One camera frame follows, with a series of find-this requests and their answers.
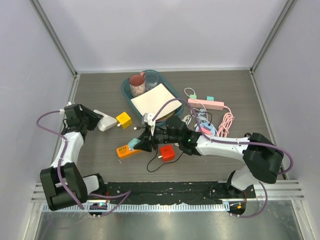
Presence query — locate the pink power strip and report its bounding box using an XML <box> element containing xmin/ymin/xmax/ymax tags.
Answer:
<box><xmin>187</xmin><ymin>98</ymin><xmax>225</xmax><ymax>111</ymax></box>

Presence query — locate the pink patterned mug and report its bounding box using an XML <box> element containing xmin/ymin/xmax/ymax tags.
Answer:
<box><xmin>129</xmin><ymin>72</ymin><xmax>146</xmax><ymax>98</ymax></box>

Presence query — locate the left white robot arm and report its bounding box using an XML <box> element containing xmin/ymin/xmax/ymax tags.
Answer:
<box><xmin>36</xmin><ymin>104</ymin><xmax>107</xmax><ymax>211</ymax></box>

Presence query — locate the clear glass cup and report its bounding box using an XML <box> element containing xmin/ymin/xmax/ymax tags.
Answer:
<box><xmin>144</xmin><ymin>72</ymin><xmax>159</xmax><ymax>91</ymax></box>

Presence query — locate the red cube plug adapter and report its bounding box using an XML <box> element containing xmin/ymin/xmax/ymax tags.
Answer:
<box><xmin>158</xmin><ymin>145</ymin><xmax>176</xmax><ymax>163</ymax></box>

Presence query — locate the white slotted cable duct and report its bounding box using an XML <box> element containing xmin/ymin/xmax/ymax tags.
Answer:
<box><xmin>56</xmin><ymin>202</ymin><xmax>230</xmax><ymax>213</ymax></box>

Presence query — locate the pink coiled cord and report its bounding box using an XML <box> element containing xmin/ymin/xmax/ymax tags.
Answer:
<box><xmin>217</xmin><ymin>105</ymin><xmax>236</xmax><ymax>138</ymax></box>

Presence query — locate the blue round socket hub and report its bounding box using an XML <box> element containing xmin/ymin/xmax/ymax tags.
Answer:
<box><xmin>194</xmin><ymin>122</ymin><xmax>217</xmax><ymax>137</ymax></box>

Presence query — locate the white square plate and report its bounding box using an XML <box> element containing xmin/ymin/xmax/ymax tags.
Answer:
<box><xmin>131</xmin><ymin>83</ymin><xmax>182</xmax><ymax>120</ymax></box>

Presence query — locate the orange power strip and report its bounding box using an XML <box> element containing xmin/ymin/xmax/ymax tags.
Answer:
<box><xmin>116</xmin><ymin>145</ymin><xmax>142</xmax><ymax>159</ymax></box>

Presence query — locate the teal plastic tray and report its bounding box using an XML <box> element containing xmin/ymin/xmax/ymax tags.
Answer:
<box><xmin>121</xmin><ymin>70</ymin><xmax>184</xmax><ymax>127</ymax></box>

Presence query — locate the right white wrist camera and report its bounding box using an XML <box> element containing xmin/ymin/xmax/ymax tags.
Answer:
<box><xmin>141</xmin><ymin>113</ymin><xmax>156</xmax><ymax>136</ymax></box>

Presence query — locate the thin black usb cable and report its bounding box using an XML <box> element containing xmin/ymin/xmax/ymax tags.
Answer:
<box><xmin>133</xmin><ymin>111</ymin><xmax>213</xmax><ymax>173</ymax></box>

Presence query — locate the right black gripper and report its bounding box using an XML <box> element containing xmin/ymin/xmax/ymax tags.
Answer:
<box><xmin>134</xmin><ymin>124</ymin><xmax>181</xmax><ymax>152</ymax></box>

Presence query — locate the teal plug on pink strip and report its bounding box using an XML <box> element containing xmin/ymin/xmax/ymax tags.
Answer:
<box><xmin>206</xmin><ymin>96</ymin><xmax>215</xmax><ymax>102</ymax></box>

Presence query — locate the yellow cube plug adapter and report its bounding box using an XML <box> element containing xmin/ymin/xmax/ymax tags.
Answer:
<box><xmin>116</xmin><ymin>112</ymin><xmax>132</xmax><ymax>129</ymax></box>

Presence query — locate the teal plug adapter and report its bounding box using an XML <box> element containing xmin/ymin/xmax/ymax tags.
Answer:
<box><xmin>127</xmin><ymin>138</ymin><xmax>140</xmax><ymax>150</ymax></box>

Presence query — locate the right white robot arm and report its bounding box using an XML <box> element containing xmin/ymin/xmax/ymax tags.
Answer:
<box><xmin>133</xmin><ymin>115</ymin><xmax>284</xmax><ymax>198</ymax></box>

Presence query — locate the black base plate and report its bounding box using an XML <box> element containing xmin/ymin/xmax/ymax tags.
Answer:
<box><xmin>96</xmin><ymin>181</ymin><xmax>256</xmax><ymax>205</ymax></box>

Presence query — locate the white square power socket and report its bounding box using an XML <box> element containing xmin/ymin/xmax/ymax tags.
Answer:
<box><xmin>93</xmin><ymin>109</ymin><xmax>118</xmax><ymax>132</ymax></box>

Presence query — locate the green plug with white cable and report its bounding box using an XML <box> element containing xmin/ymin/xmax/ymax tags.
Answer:
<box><xmin>183</xmin><ymin>87</ymin><xmax>208</xmax><ymax>118</ymax></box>

